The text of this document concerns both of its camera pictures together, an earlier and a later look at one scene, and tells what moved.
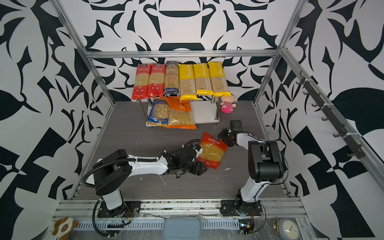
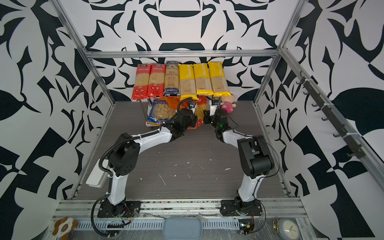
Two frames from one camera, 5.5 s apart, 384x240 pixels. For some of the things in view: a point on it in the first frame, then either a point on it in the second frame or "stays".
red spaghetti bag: x=141 y=82 stays
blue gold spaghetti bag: x=172 y=79 stays
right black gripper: x=223 y=134 to x=208 y=117
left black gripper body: x=192 y=168 to x=193 y=123
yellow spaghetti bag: x=219 y=84 stays
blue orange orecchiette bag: x=159 y=112 stays
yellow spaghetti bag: x=203 y=80 stays
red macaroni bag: x=213 y=150 to x=201 y=106
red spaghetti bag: x=156 y=86 stays
